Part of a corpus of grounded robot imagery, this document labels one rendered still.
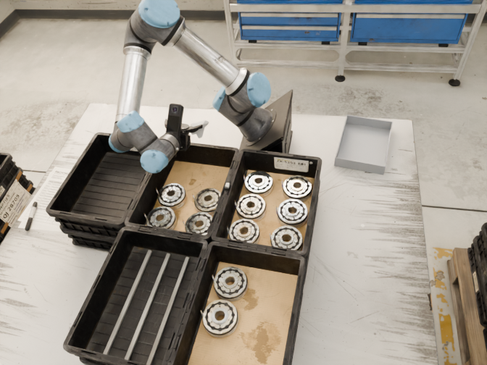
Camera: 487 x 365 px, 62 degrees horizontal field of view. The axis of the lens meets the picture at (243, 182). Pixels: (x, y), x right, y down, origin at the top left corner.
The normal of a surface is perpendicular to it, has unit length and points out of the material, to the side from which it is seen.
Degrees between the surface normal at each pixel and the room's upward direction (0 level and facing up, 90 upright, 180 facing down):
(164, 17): 42
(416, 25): 90
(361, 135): 0
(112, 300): 0
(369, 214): 0
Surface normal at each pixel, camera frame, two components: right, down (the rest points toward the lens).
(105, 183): -0.09, -0.63
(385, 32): -0.18, 0.77
